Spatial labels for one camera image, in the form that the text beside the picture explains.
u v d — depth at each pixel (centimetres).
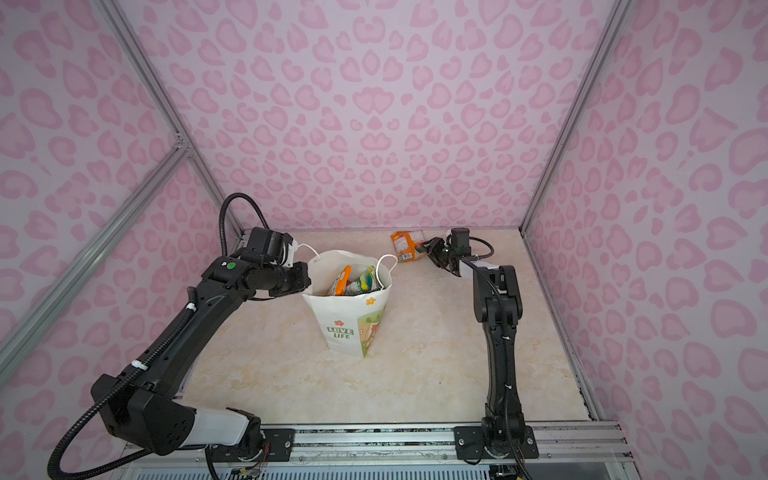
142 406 38
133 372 40
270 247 60
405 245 111
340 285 78
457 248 93
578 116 86
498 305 62
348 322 76
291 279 68
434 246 101
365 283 84
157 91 81
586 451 72
